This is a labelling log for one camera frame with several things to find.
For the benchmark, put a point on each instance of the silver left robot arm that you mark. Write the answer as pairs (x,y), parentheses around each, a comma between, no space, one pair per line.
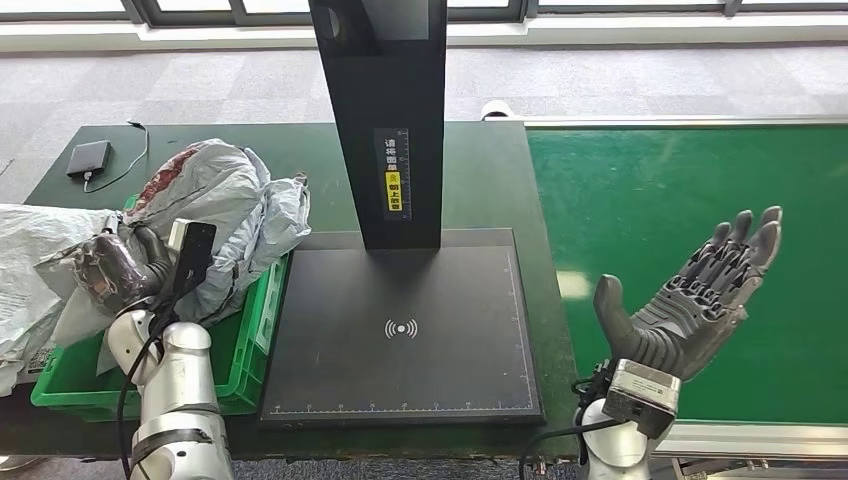
(179,397)

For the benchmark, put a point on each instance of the dark window frame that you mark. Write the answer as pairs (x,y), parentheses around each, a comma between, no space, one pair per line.
(146,10)

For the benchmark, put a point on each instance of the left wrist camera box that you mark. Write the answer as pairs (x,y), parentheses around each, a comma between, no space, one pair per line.
(193,255)

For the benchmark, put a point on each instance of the black power bank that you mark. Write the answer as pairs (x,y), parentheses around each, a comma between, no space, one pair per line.
(89,159)

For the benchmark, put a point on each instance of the green plastic crate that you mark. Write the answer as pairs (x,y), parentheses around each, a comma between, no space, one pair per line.
(245,358)

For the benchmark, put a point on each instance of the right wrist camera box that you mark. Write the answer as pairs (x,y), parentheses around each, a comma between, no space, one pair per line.
(641,397)

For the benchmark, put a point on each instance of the white crumpled bag pile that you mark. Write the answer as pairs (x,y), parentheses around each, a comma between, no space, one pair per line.
(33,232)

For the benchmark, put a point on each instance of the green conveyor belt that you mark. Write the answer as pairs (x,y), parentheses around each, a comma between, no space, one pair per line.
(662,199)

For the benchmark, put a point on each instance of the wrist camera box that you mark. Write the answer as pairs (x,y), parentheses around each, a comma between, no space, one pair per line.
(193,255)
(641,397)

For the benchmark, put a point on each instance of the black yellow instruction label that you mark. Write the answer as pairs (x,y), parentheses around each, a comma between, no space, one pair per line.
(393,179)

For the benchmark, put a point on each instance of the grey poly mailer parcel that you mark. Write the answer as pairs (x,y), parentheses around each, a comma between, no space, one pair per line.
(291,212)
(225,291)
(212,185)

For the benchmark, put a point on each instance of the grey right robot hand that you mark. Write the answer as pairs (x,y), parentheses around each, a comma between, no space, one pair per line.
(689,318)

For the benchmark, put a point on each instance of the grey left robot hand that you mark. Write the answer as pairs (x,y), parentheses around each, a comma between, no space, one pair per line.
(116,272)

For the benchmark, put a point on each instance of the black inbound scanner machine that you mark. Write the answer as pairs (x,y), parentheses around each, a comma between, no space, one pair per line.
(384,99)

